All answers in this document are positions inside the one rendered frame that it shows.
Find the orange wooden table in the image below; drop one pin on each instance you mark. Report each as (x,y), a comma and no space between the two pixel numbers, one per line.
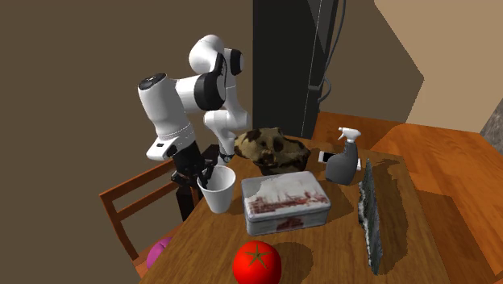
(444,165)

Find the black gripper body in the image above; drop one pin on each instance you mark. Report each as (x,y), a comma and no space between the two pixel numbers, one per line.
(188,157)

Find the grey spray bottle white nozzle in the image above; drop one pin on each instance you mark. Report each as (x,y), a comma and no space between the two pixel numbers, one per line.
(342,167)

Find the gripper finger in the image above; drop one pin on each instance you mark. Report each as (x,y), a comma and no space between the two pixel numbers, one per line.
(206,176)
(181,179)

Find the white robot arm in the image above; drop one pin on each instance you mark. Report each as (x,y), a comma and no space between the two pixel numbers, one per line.
(165,106)

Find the white phone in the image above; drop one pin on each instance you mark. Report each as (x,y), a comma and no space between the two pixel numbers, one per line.
(325,156)

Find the dark robot stand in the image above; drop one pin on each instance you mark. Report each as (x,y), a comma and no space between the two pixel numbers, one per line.
(186,202)

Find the grey upright flat slab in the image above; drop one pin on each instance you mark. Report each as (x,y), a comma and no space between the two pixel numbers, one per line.
(371,220)

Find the brown wooden chair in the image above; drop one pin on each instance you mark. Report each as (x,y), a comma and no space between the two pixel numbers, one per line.
(118,214)

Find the pink cushion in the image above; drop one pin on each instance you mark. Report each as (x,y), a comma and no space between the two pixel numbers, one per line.
(157,253)

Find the red tomato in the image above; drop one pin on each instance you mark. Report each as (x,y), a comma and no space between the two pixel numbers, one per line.
(257,263)

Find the white cup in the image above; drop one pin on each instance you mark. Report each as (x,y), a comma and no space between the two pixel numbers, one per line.
(220,192)

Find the grey tin box red print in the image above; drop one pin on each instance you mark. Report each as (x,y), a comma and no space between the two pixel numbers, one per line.
(283,200)

